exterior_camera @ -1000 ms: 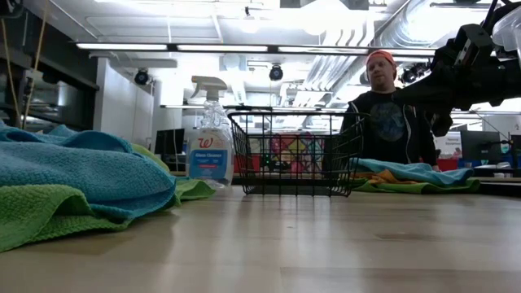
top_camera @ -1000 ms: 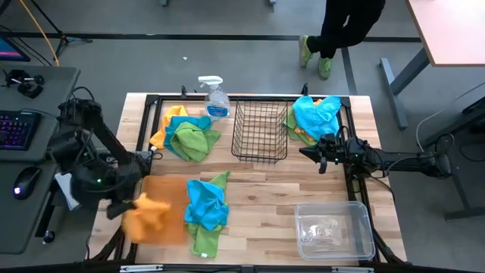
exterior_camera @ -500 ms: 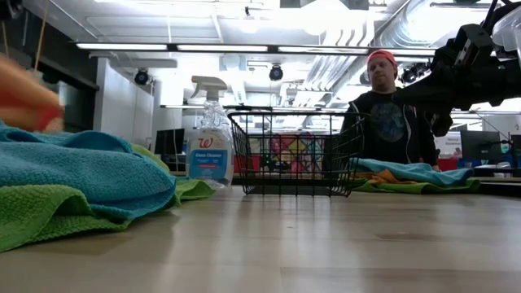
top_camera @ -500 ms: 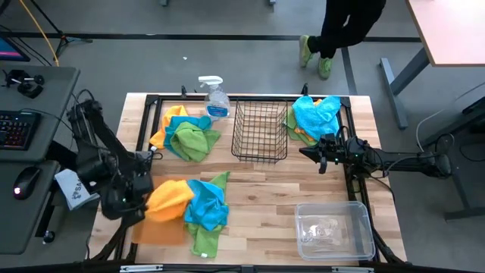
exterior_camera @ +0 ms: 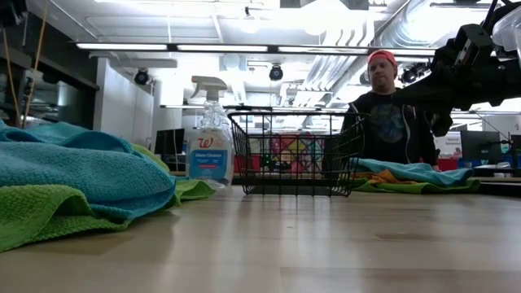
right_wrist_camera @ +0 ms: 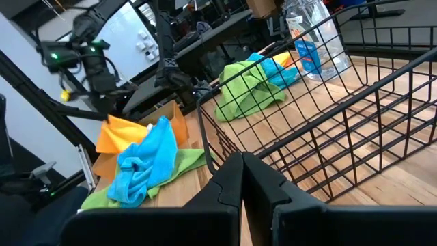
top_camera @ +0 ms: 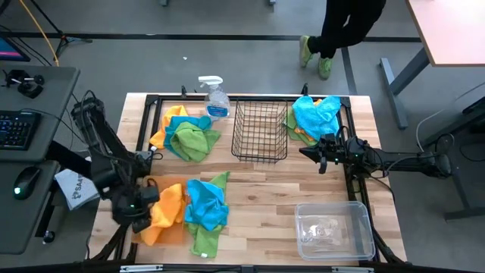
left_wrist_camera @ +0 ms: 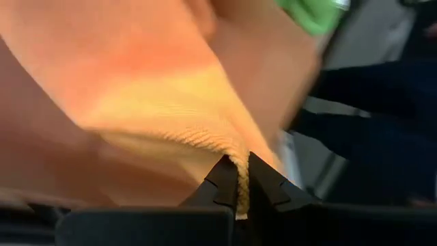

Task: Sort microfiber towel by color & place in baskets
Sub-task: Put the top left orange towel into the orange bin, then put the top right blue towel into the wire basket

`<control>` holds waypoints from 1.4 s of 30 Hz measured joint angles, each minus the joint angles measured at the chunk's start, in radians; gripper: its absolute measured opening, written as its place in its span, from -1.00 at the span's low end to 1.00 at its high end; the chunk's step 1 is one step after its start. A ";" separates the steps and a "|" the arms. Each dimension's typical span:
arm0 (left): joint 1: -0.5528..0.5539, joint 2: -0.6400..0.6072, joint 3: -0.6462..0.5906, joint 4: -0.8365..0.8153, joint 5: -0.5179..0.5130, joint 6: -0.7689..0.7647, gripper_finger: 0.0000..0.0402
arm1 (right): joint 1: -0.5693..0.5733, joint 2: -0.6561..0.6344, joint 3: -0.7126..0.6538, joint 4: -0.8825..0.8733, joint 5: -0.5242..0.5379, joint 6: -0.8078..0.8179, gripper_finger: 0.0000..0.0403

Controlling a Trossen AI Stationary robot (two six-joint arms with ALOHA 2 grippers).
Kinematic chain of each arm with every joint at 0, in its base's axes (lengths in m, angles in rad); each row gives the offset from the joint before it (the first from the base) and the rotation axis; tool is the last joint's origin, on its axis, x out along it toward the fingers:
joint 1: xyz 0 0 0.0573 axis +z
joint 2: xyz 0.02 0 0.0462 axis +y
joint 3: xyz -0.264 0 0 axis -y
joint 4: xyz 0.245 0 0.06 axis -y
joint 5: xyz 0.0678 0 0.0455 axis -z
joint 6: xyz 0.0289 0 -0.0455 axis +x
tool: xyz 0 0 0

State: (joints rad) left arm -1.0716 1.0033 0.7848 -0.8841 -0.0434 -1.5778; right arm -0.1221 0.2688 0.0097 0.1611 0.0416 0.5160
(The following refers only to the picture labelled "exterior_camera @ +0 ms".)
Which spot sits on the blue microfiber towel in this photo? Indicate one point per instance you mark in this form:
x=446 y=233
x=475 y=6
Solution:
x=419 y=171
x=89 y=171

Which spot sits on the black ceiling spot lamp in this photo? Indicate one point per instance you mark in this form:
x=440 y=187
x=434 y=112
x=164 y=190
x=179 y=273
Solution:
x=276 y=73
x=141 y=77
x=413 y=74

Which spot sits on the silver ceiling duct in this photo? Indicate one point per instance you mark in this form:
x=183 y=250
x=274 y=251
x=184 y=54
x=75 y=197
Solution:
x=411 y=24

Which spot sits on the green microfiber towel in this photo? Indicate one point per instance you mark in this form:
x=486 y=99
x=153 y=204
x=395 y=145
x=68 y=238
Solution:
x=427 y=188
x=36 y=215

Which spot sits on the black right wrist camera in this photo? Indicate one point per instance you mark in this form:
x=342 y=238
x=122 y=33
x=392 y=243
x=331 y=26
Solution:
x=472 y=42

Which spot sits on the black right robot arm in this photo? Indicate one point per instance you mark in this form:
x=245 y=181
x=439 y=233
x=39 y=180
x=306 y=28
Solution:
x=497 y=11

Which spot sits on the orange microfiber towel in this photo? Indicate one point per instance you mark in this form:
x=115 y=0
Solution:
x=382 y=177

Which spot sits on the glass cleaner spray bottle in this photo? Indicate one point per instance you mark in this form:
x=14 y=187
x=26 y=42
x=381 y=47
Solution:
x=211 y=158

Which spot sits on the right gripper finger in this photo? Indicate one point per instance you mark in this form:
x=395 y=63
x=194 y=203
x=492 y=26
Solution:
x=441 y=124
x=423 y=97

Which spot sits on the dark shelf unit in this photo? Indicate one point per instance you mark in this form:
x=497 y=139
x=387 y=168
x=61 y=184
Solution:
x=87 y=108

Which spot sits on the long ceiling light bar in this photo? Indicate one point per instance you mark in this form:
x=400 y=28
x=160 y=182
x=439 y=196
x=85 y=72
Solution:
x=221 y=48

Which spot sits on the black computer monitor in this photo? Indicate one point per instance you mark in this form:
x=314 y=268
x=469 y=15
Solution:
x=480 y=146
x=169 y=141

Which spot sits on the person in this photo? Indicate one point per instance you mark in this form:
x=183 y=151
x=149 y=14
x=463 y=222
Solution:
x=386 y=122

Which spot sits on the red storage bin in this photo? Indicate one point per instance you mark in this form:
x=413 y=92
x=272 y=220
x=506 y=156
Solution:
x=447 y=164

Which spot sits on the clear plastic bin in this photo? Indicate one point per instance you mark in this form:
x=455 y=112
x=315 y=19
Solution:
x=509 y=30

